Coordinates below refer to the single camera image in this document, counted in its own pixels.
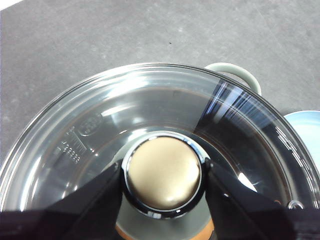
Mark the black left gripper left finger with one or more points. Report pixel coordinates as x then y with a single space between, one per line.
75 217

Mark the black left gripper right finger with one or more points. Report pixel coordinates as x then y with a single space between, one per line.
250 217

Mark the glass lid with green knob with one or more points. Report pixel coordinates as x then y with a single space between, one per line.
163 172

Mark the blue round plate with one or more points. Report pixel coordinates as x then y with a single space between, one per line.
307 130

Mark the green electric steamer pot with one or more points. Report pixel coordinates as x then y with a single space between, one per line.
240 71

